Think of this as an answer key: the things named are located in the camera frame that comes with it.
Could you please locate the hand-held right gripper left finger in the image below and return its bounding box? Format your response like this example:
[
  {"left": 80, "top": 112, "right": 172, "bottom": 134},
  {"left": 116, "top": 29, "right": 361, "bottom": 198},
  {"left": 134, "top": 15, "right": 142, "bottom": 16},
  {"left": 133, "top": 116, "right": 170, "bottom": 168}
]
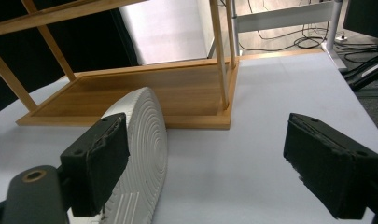
[{"left": 59, "top": 112, "right": 131, "bottom": 218}]

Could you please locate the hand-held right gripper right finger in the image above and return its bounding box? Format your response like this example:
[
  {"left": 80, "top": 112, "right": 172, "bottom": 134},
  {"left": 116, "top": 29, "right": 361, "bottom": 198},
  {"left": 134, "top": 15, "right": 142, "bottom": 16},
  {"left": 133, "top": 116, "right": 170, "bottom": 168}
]
[{"left": 283, "top": 112, "right": 378, "bottom": 220}]

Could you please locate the white sneaker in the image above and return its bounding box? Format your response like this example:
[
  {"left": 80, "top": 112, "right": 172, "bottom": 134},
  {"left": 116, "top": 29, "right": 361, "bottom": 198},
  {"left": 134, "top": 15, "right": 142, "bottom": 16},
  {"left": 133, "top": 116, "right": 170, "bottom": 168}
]
[{"left": 99, "top": 87, "right": 169, "bottom": 224}]

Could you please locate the wooden shoe rack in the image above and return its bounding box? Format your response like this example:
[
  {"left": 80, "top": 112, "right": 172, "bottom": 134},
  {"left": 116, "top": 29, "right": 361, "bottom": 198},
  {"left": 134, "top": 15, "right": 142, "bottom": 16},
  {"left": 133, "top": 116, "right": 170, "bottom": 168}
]
[{"left": 0, "top": 0, "right": 241, "bottom": 131}]

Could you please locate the black stand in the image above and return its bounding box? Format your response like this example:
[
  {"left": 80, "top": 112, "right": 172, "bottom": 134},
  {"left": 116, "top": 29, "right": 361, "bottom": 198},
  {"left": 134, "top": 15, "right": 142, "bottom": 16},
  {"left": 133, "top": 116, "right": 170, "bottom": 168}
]
[{"left": 342, "top": 50, "right": 378, "bottom": 92}]

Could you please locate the black curtain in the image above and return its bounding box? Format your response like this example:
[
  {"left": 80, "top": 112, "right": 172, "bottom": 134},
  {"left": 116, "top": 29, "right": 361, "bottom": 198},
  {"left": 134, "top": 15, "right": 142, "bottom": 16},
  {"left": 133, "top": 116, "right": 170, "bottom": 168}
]
[{"left": 0, "top": 0, "right": 139, "bottom": 118}]

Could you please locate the black monitor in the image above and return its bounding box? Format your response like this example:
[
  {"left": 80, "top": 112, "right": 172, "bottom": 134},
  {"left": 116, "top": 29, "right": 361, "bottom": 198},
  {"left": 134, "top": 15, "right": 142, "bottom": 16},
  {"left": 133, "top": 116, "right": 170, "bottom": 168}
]
[{"left": 343, "top": 0, "right": 378, "bottom": 41}]

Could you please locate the black floor cable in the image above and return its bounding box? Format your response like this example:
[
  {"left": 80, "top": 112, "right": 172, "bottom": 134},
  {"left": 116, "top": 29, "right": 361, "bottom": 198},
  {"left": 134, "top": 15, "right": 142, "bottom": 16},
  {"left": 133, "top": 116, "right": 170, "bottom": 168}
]
[{"left": 239, "top": 0, "right": 330, "bottom": 52}]

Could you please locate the white metal desk frame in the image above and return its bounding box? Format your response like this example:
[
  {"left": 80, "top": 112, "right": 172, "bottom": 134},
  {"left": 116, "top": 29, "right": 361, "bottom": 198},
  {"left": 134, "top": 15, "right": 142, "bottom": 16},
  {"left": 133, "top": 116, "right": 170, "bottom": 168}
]
[{"left": 231, "top": 0, "right": 348, "bottom": 73}]

